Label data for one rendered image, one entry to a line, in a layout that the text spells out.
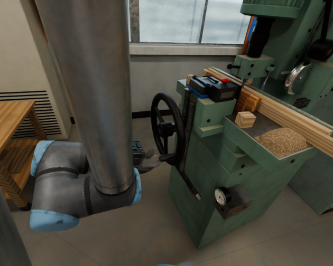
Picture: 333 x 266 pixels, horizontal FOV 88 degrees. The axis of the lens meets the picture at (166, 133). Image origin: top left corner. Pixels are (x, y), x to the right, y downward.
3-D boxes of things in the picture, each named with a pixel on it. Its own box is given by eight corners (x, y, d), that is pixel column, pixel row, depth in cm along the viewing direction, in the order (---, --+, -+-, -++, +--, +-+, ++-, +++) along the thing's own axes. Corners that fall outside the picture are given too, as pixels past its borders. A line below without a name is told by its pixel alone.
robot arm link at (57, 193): (84, 216, 35) (83, 162, 42) (16, 233, 32) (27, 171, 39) (92, 225, 42) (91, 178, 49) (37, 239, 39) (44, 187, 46)
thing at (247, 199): (211, 203, 74) (215, 192, 69) (233, 193, 79) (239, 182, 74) (224, 221, 68) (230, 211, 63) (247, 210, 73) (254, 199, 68)
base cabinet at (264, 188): (166, 191, 140) (175, 115, 97) (224, 171, 161) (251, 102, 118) (196, 250, 108) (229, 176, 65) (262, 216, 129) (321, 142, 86)
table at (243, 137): (158, 92, 89) (159, 81, 85) (207, 86, 100) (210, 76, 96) (245, 186, 46) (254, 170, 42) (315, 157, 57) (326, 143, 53)
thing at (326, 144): (201, 76, 95) (202, 69, 93) (204, 76, 96) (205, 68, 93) (335, 160, 47) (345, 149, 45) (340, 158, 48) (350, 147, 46)
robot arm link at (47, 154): (29, 185, 43) (35, 152, 49) (84, 182, 50) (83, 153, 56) (29, 167, 38) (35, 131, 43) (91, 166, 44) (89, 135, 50)
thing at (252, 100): (214, 88, 82) (217, 76, 79) (216, 88, 83) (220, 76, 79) (250, 112, 66) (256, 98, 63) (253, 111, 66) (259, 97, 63)
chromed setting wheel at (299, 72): (276, 94, 67) (293, 60, 59) (297, 91, 71) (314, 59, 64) (283, 97, 65) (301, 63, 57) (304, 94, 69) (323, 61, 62)
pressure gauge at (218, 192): (211, 197, 68) (216, 184, 63) (219, 194, 70) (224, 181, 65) (221, 211, 64) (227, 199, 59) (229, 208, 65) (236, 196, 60)
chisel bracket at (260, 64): (229, 77, 71) (236, 55, 66) (254, 74, 76) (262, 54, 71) (242, 83, 66) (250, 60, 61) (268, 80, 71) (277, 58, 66)
